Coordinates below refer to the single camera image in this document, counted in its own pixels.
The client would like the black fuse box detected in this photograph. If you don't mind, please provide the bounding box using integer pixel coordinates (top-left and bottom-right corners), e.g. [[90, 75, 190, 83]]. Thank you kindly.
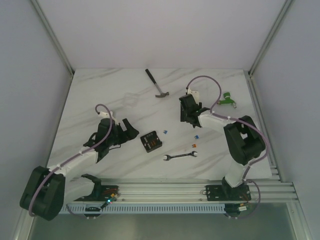
[[140, 130, 163, 153]]

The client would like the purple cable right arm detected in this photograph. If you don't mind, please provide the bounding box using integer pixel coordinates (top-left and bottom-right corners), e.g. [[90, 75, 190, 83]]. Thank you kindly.
[[185, 74, 271, 181]]

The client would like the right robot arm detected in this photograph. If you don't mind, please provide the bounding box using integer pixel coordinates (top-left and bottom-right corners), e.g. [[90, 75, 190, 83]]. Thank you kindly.
[[179, 93, 267, 200]]

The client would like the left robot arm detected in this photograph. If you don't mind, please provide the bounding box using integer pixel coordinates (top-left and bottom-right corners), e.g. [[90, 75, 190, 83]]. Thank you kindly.
[[19, 117, 139, 221]]

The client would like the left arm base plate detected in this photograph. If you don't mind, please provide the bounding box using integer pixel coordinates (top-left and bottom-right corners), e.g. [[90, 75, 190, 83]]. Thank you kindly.
[[75, 185, 119, 202]]

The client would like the clear fuse box lid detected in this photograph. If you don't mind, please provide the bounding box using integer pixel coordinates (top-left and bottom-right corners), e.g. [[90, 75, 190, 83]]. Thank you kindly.
[[121, 92, 140, 108]]

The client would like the slotted cable duct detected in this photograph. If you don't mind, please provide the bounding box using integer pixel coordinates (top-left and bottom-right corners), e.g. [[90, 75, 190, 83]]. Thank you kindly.
[[58, 201, 251, 215]]

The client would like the steel open-end wrench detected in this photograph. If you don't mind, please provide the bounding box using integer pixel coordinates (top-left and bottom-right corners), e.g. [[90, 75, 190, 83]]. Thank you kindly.
[[163, 151, 198, 161]]

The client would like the claw hammer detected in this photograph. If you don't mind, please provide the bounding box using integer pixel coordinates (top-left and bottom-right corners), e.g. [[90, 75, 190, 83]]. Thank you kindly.
[[145, 69, 170, 99]]

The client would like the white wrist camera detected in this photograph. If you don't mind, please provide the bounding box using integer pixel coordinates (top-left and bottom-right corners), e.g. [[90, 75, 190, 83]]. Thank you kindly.
[[98, 111, 119, 125], [186, 88, 200, 104]]

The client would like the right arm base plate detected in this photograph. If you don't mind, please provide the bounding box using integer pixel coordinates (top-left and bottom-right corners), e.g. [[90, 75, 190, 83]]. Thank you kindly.
[[205, 184, 252, 202]]

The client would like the aluminium frame rail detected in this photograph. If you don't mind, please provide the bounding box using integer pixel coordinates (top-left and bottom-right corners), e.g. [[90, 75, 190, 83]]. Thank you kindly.
[[29, 0, 75, 78]]

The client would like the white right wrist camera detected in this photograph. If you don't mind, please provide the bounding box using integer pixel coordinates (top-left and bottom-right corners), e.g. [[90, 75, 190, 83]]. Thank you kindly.
[[186, 88, 200, 104]]

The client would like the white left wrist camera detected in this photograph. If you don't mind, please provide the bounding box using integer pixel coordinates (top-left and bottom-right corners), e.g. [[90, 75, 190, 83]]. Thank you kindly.
[[98, 111, 119, 125]]

